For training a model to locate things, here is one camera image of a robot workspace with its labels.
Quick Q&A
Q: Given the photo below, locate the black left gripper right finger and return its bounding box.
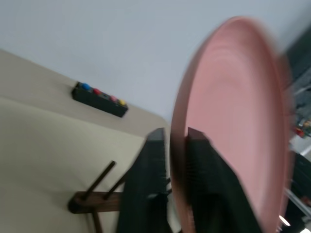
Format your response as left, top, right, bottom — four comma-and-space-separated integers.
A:
186, 126, 262, 233

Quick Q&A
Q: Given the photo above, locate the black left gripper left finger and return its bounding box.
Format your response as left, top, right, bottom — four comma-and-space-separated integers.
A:
116, 127, 171, 233

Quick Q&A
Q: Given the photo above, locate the pink plate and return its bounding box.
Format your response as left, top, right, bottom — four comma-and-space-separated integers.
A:
169, 16, 296, 233

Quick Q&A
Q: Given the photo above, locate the wooden dish rack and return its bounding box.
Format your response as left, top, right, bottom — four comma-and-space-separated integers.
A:
68, 160, 128, 233

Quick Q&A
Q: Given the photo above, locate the black box with coloured buttons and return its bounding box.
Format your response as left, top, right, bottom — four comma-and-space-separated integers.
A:
71, 81, 129, 118

